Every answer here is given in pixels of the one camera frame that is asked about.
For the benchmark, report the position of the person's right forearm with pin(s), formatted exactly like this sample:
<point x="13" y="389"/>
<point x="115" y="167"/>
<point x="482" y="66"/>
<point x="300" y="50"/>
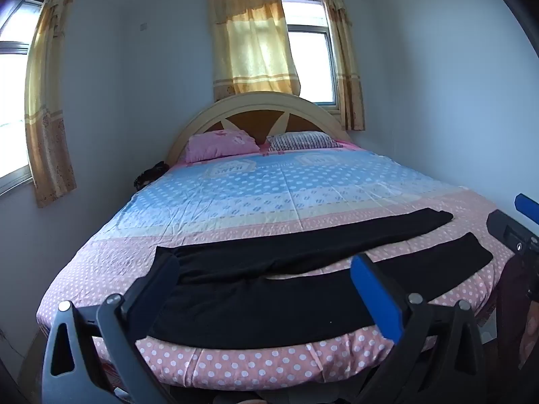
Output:
<point x="511" y="303"/>

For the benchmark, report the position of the wide yellow curtain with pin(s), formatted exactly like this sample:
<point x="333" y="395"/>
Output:
<point x="248" y="42"/>

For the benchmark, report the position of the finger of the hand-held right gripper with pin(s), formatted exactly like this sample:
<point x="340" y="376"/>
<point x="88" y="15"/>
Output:
<point x="501" y="224"/>
<point x="528" y="206"/>

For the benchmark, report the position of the narrow yellow curtain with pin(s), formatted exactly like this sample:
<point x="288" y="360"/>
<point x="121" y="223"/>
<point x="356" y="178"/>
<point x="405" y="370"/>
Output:
<point x="343" y="59"/>

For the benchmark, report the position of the black pants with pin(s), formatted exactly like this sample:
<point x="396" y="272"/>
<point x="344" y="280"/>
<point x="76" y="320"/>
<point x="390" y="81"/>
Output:
<point x="252" y="303"/>

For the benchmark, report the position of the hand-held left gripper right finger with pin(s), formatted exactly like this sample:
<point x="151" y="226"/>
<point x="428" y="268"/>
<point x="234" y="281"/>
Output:
<point x="374" y="294"/>

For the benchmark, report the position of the window behind headboard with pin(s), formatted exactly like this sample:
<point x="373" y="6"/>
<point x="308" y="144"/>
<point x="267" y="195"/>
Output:
<point x="313" y="63"/>

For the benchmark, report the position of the cream wooden bed headboard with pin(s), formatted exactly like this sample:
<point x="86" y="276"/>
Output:
<point x="252" y="103"/>

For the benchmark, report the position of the long yellow side curtain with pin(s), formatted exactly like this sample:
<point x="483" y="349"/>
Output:
<point x="46" y="113"/>

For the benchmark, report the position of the polka dot bedsheet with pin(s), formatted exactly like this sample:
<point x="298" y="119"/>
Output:
<point x="252" y="193"/>

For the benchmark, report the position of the striped pillow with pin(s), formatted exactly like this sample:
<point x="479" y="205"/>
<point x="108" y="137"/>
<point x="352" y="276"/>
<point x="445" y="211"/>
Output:
<point x="303" y="140"/>

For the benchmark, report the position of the black bag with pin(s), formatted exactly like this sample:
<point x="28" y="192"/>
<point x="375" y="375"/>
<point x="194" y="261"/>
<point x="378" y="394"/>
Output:
<point x="149" y="174"/>

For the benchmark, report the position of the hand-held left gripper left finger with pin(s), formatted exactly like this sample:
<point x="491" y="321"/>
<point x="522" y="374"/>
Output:
<point x="156" y="277"/>

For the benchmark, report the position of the side wall window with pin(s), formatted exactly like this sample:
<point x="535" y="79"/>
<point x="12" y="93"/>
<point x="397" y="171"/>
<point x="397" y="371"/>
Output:
<point x="12" y="92"/>

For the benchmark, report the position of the pink pillow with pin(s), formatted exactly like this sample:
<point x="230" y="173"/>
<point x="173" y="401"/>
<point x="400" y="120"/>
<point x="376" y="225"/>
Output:
<point x="219" y="145"/>

